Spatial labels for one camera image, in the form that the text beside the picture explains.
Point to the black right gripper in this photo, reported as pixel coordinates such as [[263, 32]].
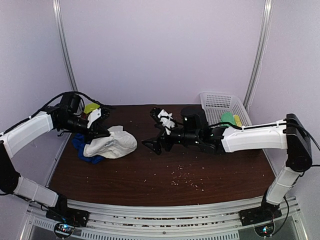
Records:
[[154, 142]]

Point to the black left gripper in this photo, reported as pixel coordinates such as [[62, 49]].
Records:
[[96, 131]]

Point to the white towel with blue emblem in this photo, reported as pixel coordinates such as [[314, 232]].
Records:
[[119, 144]]

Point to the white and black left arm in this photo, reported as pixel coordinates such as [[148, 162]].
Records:
[[70, 111]]

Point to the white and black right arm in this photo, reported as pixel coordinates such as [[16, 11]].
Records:
[[224, 137]]

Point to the red floral ceramic bowl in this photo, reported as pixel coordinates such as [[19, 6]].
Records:
[[84, 116]]

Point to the lime green plastic bowl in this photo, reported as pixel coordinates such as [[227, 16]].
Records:
[[90, 107]]

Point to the blue microfiber towel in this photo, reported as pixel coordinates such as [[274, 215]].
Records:
[[78, 142]]

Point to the white perforated plastic basket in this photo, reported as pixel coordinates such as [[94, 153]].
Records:
[[216, 104]]

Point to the rolled green towel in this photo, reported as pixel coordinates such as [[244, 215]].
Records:
[[227, 119]]

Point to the left round circuit board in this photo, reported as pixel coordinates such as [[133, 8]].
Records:
[[63, 230]]

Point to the round circuit board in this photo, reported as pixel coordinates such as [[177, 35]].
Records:
[[265, 230], [63, 230]]

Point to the right round circuit board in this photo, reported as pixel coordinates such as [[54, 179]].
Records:
[[265, 230]]

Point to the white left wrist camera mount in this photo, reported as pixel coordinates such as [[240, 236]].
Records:
[[93, 116]]

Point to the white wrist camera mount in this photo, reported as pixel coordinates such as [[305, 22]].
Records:
[[167, 121], [93, 116]]

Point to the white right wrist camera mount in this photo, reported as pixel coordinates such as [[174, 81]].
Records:
[[167, 121]]

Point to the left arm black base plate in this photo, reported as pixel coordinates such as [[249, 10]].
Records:
[[72, 216]]

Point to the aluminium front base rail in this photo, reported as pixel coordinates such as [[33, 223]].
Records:
[[217, 221]]

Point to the left aluminium frame post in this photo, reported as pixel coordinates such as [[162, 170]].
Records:
[[63, 43]]

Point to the aluminium frame post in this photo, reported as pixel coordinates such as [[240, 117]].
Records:
[[63, 43], [257, 63]]

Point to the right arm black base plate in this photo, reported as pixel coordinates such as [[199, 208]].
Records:
[[257, 215]]

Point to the right aluminium frame post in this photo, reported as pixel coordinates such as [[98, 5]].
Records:
[[257, 63]]

